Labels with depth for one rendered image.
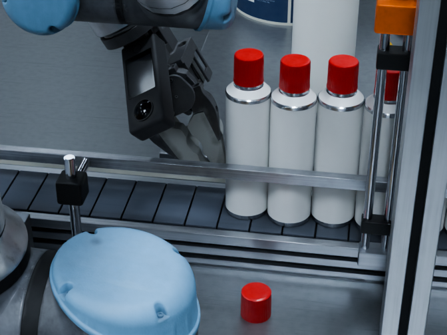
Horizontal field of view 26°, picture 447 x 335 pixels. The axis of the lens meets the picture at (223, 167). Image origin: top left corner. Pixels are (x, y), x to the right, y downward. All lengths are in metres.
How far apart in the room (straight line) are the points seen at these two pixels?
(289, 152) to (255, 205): 0.09
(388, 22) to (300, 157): 0.23
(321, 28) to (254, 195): 0.28
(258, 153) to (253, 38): 0.51
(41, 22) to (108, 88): 0.62
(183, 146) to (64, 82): 0.49
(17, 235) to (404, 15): 0.40
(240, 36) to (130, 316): 0.91
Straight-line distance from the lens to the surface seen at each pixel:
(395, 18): 0.92
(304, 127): 1.07
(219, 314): 1.09
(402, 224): 0.96
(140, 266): 0.79
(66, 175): 1.07
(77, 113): 1.48
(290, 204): 1.12
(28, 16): 0.94
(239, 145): 1.09
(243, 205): 1.14
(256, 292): 1.07
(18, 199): 1.21
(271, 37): 1.59
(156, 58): 1.05
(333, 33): 1.30
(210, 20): 0.92
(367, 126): 1.07
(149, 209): 1.17
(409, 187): 0.93
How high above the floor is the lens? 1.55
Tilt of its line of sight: 33 degrees down
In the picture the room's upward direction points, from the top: straight up
